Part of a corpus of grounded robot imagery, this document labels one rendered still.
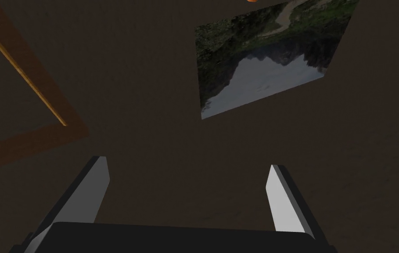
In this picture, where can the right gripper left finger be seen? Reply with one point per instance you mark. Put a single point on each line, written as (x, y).
(83, 196)

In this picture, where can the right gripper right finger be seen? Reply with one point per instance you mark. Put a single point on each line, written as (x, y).
(283, 203)

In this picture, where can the mountain landscape wall picture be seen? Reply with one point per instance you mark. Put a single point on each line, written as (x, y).
(255, 70)

